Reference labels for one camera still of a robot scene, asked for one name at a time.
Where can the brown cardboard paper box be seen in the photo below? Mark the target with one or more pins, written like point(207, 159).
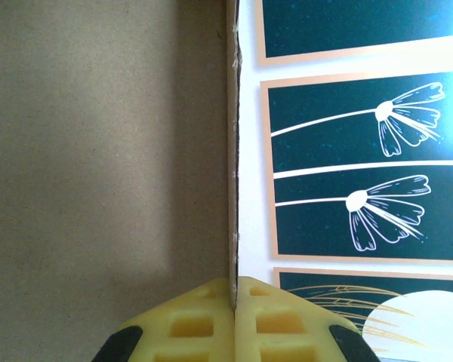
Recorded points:
point(98, 151)

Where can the flower print wall panel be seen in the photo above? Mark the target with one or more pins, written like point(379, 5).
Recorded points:
point(324, 151)

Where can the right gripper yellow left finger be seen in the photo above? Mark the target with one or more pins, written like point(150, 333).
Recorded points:
point(185, 339)

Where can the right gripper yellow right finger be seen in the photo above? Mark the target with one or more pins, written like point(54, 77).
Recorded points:
point(287, 339)

